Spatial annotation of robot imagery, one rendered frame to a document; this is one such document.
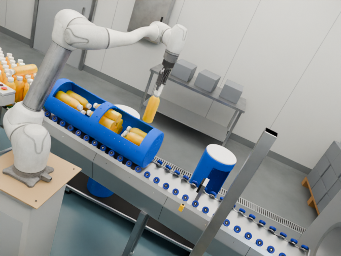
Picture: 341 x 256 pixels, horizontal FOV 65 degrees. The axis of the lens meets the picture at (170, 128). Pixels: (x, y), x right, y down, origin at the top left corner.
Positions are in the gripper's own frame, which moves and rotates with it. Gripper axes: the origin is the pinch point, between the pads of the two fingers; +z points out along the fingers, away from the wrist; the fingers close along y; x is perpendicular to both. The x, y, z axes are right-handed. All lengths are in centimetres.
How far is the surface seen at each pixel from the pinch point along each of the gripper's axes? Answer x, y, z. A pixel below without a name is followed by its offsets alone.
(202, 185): -54, -7, 42
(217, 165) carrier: -56, 42, 50
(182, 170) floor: -17, 159, 150
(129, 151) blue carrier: -1.4, -16.2, 42.2
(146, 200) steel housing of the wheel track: -25, -15, 71
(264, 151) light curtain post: -71, -38, -12
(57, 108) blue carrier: 61, -16, 43
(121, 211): 1, 24, 135
